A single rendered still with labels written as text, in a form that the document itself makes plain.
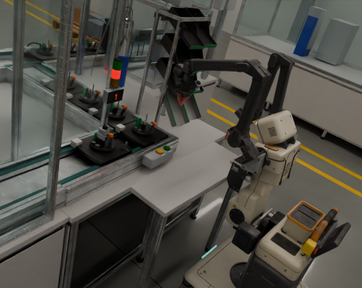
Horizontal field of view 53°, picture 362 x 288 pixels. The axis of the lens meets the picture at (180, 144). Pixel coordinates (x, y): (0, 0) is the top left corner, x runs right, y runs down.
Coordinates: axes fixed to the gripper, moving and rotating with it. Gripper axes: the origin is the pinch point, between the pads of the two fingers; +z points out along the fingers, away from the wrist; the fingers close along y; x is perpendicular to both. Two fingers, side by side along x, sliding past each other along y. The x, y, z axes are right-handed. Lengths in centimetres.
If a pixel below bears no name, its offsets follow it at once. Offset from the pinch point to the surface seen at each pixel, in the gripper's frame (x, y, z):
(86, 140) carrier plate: -27, 43, 27
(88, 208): 7, 70, 37
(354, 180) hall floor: 105, -298, 122
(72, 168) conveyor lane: -17, 60, 32
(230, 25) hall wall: -400, -867, 115
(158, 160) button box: 6.6, 18.1, 29.1
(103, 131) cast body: -17.1, 41.4, 15.8
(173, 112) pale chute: -15.6, -21.3, 18.4
